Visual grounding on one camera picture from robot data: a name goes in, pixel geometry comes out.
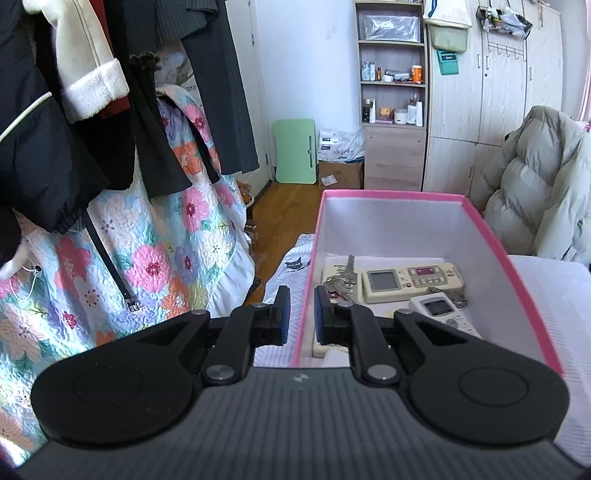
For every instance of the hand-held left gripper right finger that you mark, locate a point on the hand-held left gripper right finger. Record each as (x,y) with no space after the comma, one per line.
(319,318)

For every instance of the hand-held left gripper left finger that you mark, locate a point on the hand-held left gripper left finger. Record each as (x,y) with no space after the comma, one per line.
(282,318)

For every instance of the bunch of keys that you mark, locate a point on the bunch of keys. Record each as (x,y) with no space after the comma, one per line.
(344,281)

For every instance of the beige remote with purple buttons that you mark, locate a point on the beige remote with purple buttons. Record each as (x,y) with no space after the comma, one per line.
(330,271)

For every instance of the beige remote with large screen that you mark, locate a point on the beige remote with large screen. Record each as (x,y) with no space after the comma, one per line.
(415,277)

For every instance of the pink cardboard box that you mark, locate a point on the pink cardboard box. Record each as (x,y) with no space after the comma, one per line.
(392,226)

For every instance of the long white remote control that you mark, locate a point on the long white remote control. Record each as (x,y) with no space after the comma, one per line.
(443,310)

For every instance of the cat print tablecloth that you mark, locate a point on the cat print tablecloth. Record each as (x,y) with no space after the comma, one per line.
(286,277)

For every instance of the floral quilt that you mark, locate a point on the floral quilt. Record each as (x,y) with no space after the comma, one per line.
(152,277)

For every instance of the brown cardboard box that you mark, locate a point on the brown cardboard box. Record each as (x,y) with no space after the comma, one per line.
(339,175)

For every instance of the green folding table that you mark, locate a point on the green folding table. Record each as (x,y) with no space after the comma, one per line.
(295,152)

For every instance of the plastic wrapped tissue packs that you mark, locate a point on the plastic wrapped tissue packs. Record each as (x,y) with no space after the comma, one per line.
(339,145)

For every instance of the wooden shelf unit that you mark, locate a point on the wooden shelf unit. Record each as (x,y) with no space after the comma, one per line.
(392,157)

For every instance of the black belt with buckle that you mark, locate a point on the black belt with buckle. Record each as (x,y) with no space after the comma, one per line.
(108,267)

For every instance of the black bottle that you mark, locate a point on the black bottle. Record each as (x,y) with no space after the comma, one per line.
(366,111)

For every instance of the white jar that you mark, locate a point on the white jar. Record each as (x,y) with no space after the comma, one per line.
(400,116)

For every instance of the dark grey coat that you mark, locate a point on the dark grey coat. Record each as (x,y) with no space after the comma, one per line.
(221,101)

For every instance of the white bottle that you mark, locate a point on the white bottle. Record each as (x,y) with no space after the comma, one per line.
(419,114)

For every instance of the grey puffer jacket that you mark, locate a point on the grey puffer jacket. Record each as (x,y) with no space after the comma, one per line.
(535,184)

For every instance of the orange bottle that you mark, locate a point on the orange bottle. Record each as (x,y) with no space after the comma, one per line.
(416,74)

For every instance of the red garment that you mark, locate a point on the red garment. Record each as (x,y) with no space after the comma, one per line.
(115,108)

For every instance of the printed plastic bag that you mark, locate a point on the printed plastic bag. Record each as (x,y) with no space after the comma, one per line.
(178,69)

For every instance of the light wooden wardrobe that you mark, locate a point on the light wooden wardrobe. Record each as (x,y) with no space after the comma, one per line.
(498,101)

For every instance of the teal hanging pouch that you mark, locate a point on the teal hanging pouch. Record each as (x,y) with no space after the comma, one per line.
(448,62)

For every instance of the black padded jacket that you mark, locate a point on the black padded jacket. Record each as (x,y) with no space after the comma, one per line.
(41,152)

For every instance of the clear storage box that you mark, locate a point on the clear storage box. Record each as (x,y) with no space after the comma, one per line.
(392,28)

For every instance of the green hanging bag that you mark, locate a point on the green hanging bag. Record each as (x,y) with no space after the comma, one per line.
(450,39)

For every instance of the door hook rack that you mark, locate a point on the door hook rack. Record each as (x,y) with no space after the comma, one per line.
(505,50)

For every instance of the cream jacket with fleece cuff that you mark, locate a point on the cream jacket with fleece cuff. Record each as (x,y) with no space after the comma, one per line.
(83,55)

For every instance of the white hanging bag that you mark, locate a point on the white hanging bag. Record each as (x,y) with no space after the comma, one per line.
(445,11)

